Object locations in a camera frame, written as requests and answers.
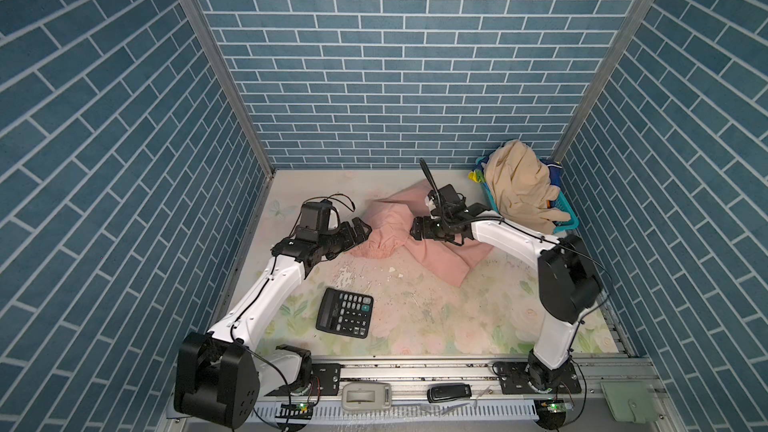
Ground pink shorts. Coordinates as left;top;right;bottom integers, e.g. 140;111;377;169
351;180;493;287

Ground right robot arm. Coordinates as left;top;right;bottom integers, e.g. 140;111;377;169
410;204;603;392

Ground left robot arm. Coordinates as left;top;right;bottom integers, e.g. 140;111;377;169
173;217;372;430

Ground beige shorts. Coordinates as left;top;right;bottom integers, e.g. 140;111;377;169
485;140;572;235

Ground multicolour cloth in basket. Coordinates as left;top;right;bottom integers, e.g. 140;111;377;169
468;157;488;184

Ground black desk calculator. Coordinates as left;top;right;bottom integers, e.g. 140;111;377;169
315;287;374;339

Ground teal plastic basket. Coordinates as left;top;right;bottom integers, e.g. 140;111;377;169
475;154;581;235

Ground beige plastic holder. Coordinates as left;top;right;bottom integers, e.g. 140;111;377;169
341;381;392;413

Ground black car key fob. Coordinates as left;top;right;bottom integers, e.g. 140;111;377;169
426;383;472;404

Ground left circuit board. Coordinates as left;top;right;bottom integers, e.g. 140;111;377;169
275;403;315;421

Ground circuit board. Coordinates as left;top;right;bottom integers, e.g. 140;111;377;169
535;399;572;415
275;403;315;421

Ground right circuit board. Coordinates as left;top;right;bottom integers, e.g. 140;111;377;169
535;399;572;415

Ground green leather wallet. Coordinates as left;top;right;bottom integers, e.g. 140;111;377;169
601;381;659;424

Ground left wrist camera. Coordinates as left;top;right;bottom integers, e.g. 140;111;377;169
295;199;334;243

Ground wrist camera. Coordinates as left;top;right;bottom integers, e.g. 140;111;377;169
295;199;334;243
425;184;466;215

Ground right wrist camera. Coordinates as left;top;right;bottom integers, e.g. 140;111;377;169
425;184;466;215

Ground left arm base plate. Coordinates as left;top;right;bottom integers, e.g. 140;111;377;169
269;363;342;397

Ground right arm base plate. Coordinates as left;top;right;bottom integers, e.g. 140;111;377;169
491;361;582;395

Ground white slotted cable duct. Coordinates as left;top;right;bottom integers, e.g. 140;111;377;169
252;400;539;425

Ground aluminium front rail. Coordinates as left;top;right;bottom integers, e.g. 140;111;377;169
257;357;661;403

